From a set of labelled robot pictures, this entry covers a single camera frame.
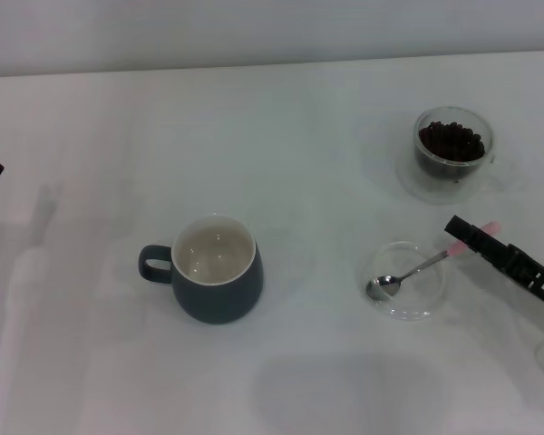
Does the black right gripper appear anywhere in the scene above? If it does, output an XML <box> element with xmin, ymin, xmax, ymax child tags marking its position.
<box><xmin>443</xmin><ymin>215</ymin><xmax>544</xmax><ymax>314</ymax></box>

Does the pink-handled metal spoon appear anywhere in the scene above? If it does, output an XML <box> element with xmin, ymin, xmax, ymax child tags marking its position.
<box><xmin>365</xmin><ymin>220</ymin><xmax>501</xmax><ymax>301</ymax></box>

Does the dark blue-grey ceramic mug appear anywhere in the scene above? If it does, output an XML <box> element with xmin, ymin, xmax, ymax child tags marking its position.
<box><xmin>138</xmin><ymin>213</ymin><xmax>265</xmax><ymax>325</ymax></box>

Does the double-walled clear glass cup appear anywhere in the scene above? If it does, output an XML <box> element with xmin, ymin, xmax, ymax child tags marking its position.
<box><xmin>412</xmin><ymin>106</ymin><xmax>514</xmax><ymax>195</ymax></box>

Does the pile of dark coffee beans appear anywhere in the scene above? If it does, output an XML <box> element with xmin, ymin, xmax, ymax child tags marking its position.
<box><xmin>418</xmin><ymin>120</ymin><xmax>486</xmax><ymax>163</ymax></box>

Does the small clear glass dish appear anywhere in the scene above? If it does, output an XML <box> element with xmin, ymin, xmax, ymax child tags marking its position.
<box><xmin>359</xmin><ymin>241</ymin><xmax>447</xmax><ymax>323</ymax></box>

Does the clear glass saucer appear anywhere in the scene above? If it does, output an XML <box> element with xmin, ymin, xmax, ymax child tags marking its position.
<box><xmin>396</xmin><ymin>143</ymin><xmax>496</xmax><ymax>205</ymax></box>

